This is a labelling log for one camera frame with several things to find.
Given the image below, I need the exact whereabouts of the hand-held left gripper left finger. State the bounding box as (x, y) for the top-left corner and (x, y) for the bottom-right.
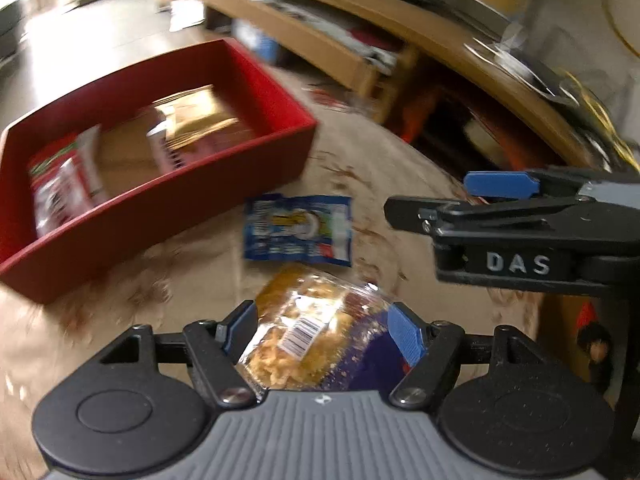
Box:
(82, 300), (260, 409)

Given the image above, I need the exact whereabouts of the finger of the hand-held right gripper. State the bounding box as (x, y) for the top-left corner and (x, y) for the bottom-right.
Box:
(463, 167), (640, 207)
(384, 196), (598, 237)

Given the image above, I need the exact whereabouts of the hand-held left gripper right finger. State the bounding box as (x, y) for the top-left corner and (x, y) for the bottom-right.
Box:
(387, 302), (557, 409)

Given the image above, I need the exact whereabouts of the clear blue crunchy snack bag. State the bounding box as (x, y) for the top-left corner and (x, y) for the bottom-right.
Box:
(237, 262), (427, 394)

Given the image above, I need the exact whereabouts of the red box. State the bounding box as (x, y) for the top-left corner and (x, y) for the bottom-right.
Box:
(0, 37), (319, 306)

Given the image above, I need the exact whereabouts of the blue white snack packet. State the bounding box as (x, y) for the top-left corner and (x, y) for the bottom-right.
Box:
(242, 193), (354, 267)

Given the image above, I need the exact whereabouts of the red black figurine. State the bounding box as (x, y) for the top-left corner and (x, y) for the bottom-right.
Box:
(576, 302), (615, 396)

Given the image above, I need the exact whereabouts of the wooden shelf unit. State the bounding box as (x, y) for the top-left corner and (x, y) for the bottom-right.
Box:
(150, 0), (640, 173)

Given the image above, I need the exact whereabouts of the gold foil snack packet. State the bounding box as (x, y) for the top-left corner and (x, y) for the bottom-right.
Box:
(152, 85), (242, 148)

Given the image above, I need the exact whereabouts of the white paper sheet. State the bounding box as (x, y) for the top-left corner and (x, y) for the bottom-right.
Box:
(167, 0), (207, 32)

